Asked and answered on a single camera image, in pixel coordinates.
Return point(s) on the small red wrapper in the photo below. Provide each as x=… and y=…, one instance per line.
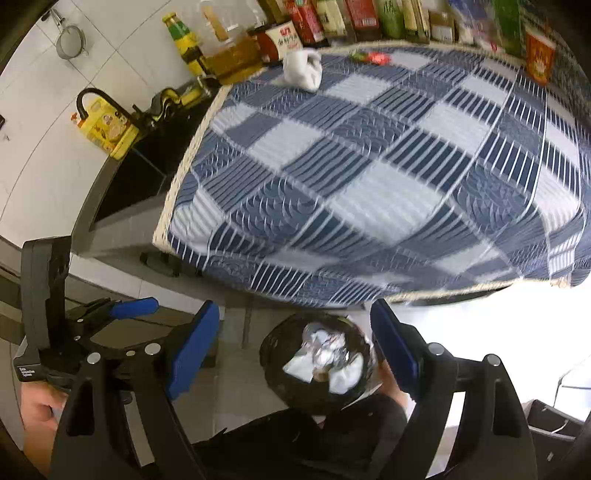
x=378, y=58

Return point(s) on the large crumpled paper towel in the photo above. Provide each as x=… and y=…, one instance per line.
x=302, y=69

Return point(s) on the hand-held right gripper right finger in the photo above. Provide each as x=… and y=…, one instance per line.
x=395, y=350

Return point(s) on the small glass jar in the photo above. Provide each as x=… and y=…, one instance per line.
x=443, y=26

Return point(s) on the clear bottle red label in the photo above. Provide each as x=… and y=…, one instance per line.
x=362, y=13

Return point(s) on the pale bottle yellow cap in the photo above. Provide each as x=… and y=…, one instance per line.
x=415, y=17

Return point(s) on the orange paper cup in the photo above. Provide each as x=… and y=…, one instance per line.
x=539, y=55

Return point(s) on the person's left hand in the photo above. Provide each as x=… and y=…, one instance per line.
x=37, y=410

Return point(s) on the blue checked quilted blanket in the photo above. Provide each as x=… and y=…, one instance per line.
x=369, y=184

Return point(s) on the black kitchen sink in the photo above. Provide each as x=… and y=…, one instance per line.
x=143, y=170

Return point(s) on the small green wrapper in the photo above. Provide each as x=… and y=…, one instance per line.
x=358, y=56

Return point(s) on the bottle with pale label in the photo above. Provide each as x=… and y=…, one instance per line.
x=331, y=16

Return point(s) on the clear cooking oil jug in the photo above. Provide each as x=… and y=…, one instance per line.
x=231, y=55

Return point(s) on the yellow green sponge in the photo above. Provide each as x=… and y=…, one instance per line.
x=191, y=95

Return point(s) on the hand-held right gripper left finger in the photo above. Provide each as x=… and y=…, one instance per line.
x=194, y=350

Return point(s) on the black curved faucet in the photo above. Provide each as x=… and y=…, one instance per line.
x=111, y=99

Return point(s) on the yellow bottle green label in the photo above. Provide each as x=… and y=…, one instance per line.
x=184, y=44

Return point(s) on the yellow dish soap bottle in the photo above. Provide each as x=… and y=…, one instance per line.
x=108, y=131

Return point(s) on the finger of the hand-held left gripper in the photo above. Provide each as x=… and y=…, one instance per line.
x=136, y=307
x=117, y=344

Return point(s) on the dark sauce jar red label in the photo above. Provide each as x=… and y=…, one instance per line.
x=279, y=41

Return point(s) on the dark bottle red label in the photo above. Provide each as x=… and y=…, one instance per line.
x=304, y=18

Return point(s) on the metal mesh strainer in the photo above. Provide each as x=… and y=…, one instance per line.
x=71, y=41

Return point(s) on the bin with black liner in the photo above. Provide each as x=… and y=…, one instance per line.
x=277, y=383

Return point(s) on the green packet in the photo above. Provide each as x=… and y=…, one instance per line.
x=508, y=25

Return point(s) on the black crate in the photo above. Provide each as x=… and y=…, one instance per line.
x=549, y=427

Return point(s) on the bottle with green label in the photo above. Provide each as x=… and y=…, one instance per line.
x=392, y=18

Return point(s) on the white and blue packet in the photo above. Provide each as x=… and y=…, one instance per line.
x=475, y=23

